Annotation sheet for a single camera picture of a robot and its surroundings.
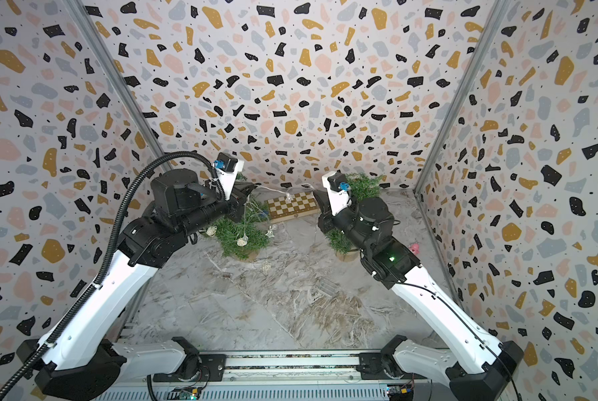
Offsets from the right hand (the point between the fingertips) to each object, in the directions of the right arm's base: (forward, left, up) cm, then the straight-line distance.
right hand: (317, 192), depth 62 cm
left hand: (0, +16, +3) cm, 16 cm away
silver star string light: (-1, +23, -20) cm, 30 cm away
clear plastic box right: (-5, -3, -42) cm, 43 cm away
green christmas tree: (+1, +28, -19) cm, 34 cm away
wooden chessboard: (+31, +13, -40) cm, 53 cm away
